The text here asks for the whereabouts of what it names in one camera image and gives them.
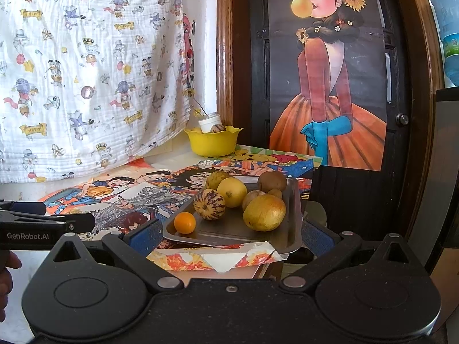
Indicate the small brown longan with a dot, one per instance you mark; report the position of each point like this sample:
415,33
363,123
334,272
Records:
276,192

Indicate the striped pepino melon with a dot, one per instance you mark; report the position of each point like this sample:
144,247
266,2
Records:
209,204

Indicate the white plastic jar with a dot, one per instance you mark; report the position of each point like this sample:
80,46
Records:
208,121

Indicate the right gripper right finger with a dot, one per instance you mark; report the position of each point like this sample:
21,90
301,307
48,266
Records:
331,250

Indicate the colourful cartoon drawings mat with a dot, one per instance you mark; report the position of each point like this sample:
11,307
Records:
136,193

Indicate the white printed cloth curtain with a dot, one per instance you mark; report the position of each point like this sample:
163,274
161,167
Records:
88,85

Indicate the person's left hand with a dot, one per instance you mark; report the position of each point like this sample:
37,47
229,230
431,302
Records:
6,283

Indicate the yellow-green mango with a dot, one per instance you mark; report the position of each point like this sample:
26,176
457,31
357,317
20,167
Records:
264,213

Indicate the dark wooden door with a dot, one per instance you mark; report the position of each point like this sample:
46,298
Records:
371,203

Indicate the blue water bottle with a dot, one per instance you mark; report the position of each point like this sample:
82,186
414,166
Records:
447,17

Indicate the brown round sapodilla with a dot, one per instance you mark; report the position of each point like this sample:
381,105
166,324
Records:
249,197

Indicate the yellow plastic bowl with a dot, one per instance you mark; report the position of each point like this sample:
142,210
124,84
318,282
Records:
210,144

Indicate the large brown kiwi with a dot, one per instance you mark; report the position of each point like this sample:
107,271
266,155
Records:
268,181

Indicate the striped melon in bowl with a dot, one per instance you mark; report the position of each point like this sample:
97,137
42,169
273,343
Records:
217,128

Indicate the pale green stool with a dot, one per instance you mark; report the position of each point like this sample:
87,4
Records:
314,211

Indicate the yellow lemon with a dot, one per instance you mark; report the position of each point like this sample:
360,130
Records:
233,191

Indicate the green-yellow blemished pear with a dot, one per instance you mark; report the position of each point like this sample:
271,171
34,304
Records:
215,178

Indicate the girl poster on door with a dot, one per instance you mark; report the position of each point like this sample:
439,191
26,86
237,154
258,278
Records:
329,82

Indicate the yellow flower twig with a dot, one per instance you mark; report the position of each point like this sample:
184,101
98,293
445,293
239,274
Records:
197,109

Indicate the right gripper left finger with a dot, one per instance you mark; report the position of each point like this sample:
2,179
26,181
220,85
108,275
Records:
129,252

